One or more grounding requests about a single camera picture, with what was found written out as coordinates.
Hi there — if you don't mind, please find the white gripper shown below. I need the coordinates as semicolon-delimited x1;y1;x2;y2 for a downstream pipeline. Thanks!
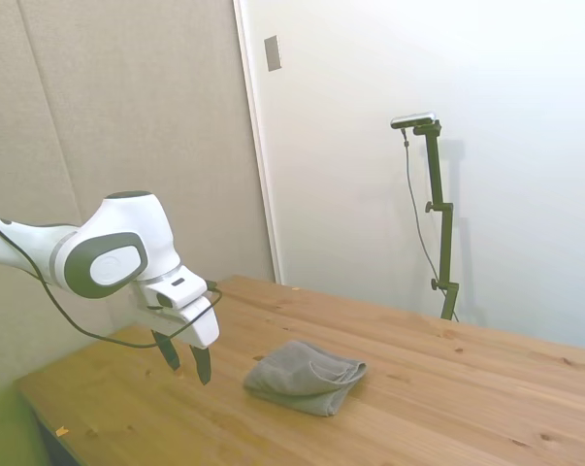
135;281;221;386

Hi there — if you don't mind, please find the grey folded towel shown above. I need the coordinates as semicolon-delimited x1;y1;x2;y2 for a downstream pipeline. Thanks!
243;339;369;417

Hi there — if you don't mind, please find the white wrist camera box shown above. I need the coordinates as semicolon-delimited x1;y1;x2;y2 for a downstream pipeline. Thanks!
144;270;210;311

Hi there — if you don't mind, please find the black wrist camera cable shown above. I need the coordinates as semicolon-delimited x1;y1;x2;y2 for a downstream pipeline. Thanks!
0;213;224;350

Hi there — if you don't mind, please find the white door frame strip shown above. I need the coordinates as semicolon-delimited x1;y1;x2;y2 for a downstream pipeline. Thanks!
232;0;282;285

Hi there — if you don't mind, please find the black camera stand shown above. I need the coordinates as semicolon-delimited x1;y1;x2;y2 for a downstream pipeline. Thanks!
411;120;461;321

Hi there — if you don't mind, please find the grey wall switch plate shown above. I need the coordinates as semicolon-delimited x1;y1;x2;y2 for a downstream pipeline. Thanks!
264;34;282;73

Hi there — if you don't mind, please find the grey exterior camera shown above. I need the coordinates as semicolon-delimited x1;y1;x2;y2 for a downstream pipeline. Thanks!
390;112;439;131

